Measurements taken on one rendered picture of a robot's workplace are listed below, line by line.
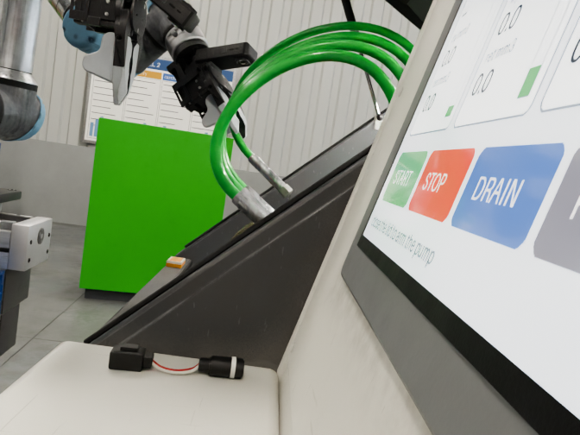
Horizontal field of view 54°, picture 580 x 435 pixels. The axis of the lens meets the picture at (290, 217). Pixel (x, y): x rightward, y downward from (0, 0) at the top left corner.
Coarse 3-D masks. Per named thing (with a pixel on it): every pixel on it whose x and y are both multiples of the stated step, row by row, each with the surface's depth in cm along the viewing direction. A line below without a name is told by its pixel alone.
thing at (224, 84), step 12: (180, 48) 104; (192, 48) 105; (180, 60) 106; (192, 60) 105; (180, 72) 105; (192, 72) 102; (216, 72) 102; (180, 84) 103; (192, 84) 102; (204, 84) 101; (228, 84) 105; (180, 96) 103; (192, 96) 101; (204, 96) 102; (228, 96) 104; (192, 108) 103; (204, 108) 106
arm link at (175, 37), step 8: (168, 32) 106; (176, 32) 105; (184, 32) 105; (192, 32) 105; (200, 32) 107; (168, 40) 106; (176, 40) 105; (184, 40) 105; (168, 48) 107; (176, 48) 105
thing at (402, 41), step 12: (324, 24) 95; (336, 24) 94; (348, 24) 94; (360, 24) 93; (372, 24) 93; (300, 36) 96; (384, 36) 93; (396, 36) 92; (276, 48) 97; (408, 48) 91; (264, 60) 98; (240, 144) 99
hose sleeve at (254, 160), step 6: (252, 156) 99; (252, 162) 99; (258, 162) 99; (258, 168) 99; (264, 168) 98; (264, 174) 99; (270, 174) 98; (270, 180) 98; (276, 180) 98; (276, 186) 98; (282, 186) 98
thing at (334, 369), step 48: (432, 48) 44; (384, 144) 48; (336, 240) 53; (336, 288) 44; (336, 336) 38; (288, 384) 51; (336, 384) 33; (384, 384) 25; (288, 432) 43; (336, 432) 29; (384, 432) 23
